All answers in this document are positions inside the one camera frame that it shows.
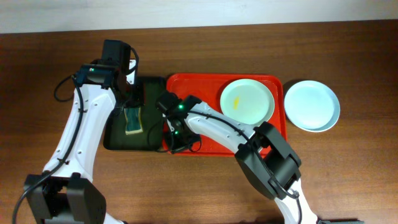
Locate white round plate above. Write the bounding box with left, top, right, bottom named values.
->
left=285, top=102, right=341, bottom=133

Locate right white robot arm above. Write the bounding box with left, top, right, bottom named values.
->
left=155, top=92, right=319, bottom=223

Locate black plastic tray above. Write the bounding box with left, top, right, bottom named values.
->
left=103, top=77, right=165, bottom=151

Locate mint green round plate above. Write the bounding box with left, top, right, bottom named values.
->
left=220, top=79, right=275, bottom=125

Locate green yellow sponge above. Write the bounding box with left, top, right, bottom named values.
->
left=124, top=107, right=144, bottom=135

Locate light blue round plate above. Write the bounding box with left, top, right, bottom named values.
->
left=284, top=80, right=341, bottom=133

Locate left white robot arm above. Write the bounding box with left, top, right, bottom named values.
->
left=21, top=59, right=138, bottom=223

